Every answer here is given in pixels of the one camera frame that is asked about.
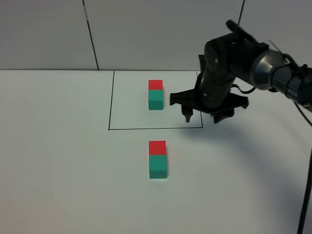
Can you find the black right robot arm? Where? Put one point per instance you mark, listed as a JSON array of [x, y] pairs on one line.
[[240, 55]]

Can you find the green template cube block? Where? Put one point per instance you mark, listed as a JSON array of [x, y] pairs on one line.
[[155, 100]]

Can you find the red template cube block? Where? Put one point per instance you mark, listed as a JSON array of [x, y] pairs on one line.
[[155, 84]]

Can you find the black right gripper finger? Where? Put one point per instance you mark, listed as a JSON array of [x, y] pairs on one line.
[[219, 116], [187, 112]]

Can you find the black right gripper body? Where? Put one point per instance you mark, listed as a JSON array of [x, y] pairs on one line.
[[211, 94]]

